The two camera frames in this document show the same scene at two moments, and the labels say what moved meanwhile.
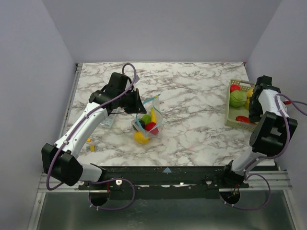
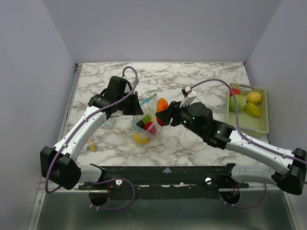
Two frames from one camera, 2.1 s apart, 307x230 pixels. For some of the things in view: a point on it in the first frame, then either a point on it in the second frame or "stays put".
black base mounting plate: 161,182 stays put
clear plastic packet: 107,122 stays put
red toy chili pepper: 244,119 to 162,104
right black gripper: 254,108 to 173,113
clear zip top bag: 149,123 stays put
